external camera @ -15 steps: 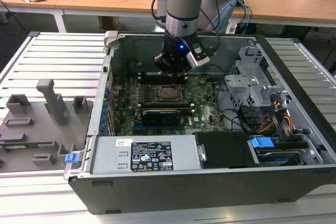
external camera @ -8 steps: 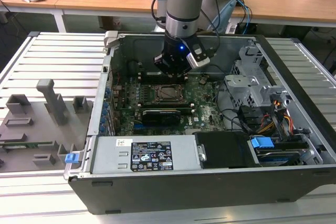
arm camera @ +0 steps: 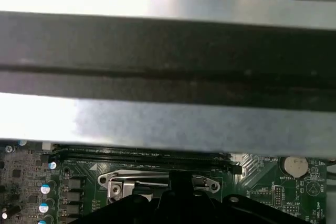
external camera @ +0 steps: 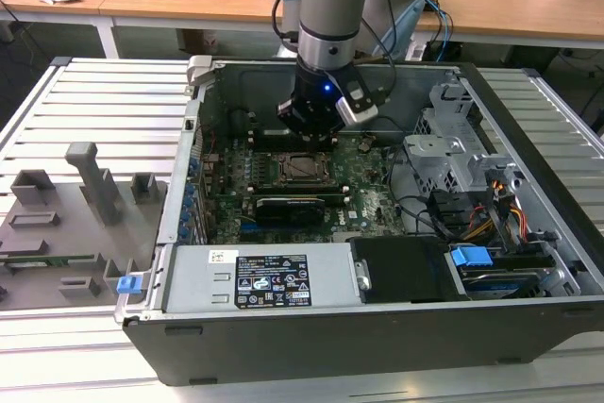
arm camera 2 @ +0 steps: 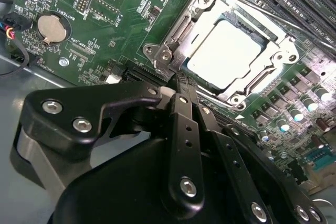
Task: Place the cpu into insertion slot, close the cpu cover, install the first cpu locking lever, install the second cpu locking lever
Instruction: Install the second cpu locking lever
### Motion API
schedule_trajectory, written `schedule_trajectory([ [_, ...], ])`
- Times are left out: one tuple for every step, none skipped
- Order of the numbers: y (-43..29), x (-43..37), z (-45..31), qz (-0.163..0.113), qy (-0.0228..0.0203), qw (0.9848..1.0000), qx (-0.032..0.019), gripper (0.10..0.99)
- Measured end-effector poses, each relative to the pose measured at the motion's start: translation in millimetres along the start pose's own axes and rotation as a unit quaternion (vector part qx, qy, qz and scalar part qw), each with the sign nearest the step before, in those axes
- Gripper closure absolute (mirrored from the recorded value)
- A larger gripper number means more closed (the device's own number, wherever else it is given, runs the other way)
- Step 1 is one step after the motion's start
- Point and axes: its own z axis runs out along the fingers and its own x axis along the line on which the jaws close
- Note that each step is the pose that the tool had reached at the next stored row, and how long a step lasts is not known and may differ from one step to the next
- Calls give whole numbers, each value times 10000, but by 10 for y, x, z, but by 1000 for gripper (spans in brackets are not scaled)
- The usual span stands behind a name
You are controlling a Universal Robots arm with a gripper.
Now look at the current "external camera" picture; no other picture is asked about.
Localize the metal socket cover frame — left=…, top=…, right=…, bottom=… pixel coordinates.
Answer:
left=277, top=152, right=339, bottom=186

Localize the black graphics card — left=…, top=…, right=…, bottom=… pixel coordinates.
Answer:
left=253, top=193, right=327, bottom=228

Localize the hard disk in blue carrier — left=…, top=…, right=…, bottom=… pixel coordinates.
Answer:
left=449, top=244, right=558, bottom=301

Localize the pale blue teach pendant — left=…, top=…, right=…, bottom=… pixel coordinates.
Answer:
left=372, top=0, right=428, bottom=58

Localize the grey power supply unit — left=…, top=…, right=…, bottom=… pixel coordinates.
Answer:
left=164, top=244, right=361, bottom=315

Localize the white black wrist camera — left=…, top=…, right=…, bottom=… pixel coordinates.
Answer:
left=334, top=79, right=380, bottom=129

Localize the CPU socket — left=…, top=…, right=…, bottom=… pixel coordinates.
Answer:
left=275, top=151, right=342, bottom=188

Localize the grey parts rack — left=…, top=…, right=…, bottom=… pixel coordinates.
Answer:
left=0, top=141, right=170, bottom=311

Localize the blue cable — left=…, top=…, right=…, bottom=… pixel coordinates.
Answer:
left=422, top=0, right=455, bottom=63

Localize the open black PC case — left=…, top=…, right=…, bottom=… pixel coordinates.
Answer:
left=115, top=56, right=604, bottom=388

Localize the silver topped green CPU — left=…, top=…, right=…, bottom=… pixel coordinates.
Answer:
left=288, top=157, right=322, bottom=176

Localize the green motherboard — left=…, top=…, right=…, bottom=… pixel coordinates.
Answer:
left=200, top=131, right=407, bottom=246

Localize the black cable bundle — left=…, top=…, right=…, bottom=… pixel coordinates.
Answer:
left=386, top=145, right=476, bottom=240

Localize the green RAM stick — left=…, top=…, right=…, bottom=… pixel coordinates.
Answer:
left=0, top=254, right=95, bottom=266

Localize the blue case latch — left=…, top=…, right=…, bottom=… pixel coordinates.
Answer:
left=116, top=275, right=145, bottom=295

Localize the silver perforated drive cage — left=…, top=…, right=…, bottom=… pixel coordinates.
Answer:
left=403, top=81, right=528, bottom=196

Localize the grey case handle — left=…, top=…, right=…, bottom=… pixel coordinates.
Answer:
left=186, top=56, right=217, bottom=89

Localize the orange yellow wire bundle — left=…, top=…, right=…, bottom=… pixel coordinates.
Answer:
left=464, top=178, right=528, bottom=240

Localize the black plastic shroud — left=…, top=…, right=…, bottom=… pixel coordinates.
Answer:
left=349, top=235, right=471, bottom=306

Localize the black camera cable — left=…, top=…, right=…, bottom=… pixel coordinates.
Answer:
left=270, top=0, right=303, bottom=53
left=358, top=20, right=398, bottom=109

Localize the wooden desk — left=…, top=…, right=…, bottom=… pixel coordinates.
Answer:
left=0, top=0, right=114, bottom=59
left=98, top=0, right=604, bottom=53

